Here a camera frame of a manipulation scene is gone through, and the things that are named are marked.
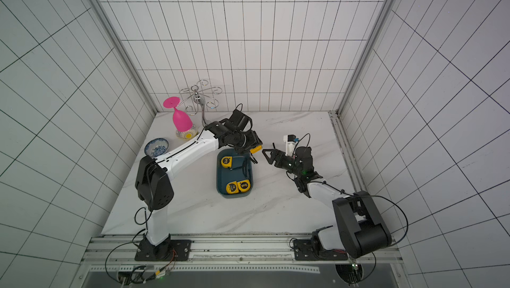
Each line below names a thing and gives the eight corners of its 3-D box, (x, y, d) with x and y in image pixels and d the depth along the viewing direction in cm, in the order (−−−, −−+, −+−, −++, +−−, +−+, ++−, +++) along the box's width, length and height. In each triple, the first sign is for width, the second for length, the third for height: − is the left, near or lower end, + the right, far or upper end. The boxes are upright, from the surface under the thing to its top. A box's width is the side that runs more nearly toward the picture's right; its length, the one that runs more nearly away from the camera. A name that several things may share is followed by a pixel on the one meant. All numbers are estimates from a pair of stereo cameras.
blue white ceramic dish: (145, 156, 101) (142, 152, 98) (152, 142, 107) (148, 137, 104) (166, 156, 101) (163, 152, 98) (171, 142, 107) (169, 137, 104)
